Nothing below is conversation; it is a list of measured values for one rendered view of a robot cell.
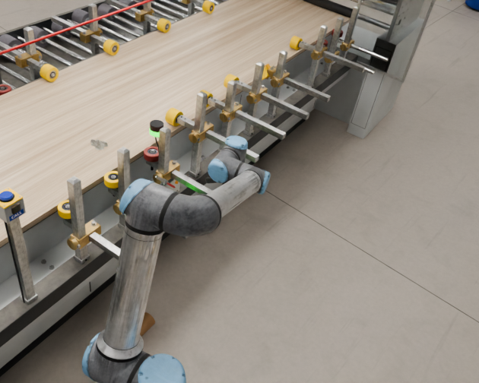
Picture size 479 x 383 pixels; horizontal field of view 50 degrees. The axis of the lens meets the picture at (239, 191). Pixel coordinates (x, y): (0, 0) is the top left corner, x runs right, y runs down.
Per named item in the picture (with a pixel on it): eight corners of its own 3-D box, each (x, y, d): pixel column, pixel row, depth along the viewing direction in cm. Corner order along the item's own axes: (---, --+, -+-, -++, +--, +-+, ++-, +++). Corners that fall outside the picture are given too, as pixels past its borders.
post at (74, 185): (89, 265, 214) (80, 178, 182) (82, 270, 211) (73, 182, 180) (83, 261, 215) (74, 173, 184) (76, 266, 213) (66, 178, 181)
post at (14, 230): (38, 298, 194) (20, 213, 164) (27, 306, 190) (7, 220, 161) (30, 292, 195) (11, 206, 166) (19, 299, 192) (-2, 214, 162)
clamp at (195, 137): (214, 134, 251) (214, 125, 248) (197, 145, 242) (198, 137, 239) (204, 128, 253) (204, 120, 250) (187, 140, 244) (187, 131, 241)
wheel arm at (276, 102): (309, 118, 272) (310, 112, 269) (305, 120, 269) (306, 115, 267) (232, 82, 289) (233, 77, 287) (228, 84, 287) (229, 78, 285)
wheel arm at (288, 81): (329, 100, 288) (330, 96, 286) (327, 102, 286) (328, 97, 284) (274, 76, 301) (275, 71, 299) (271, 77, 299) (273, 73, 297)
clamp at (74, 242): (103, 234, 209) (102, 226, 206) (77, 253, 200) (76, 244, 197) (91, 227, 211) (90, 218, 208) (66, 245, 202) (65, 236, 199)
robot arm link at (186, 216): (207, 215, 133) (276, 168, 195) (166, 197, 136) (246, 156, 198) (196, 254, 137) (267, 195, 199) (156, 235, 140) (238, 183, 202)
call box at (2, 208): (26, 214, 165) (23, 196, 160) (7, 226, 160) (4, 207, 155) (12, 204, 167) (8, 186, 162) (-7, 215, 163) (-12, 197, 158)
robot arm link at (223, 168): (233, 171, 188) (247, 153, 197) (206, 159, 191) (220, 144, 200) (230, 190, 195) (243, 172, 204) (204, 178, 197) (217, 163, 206)
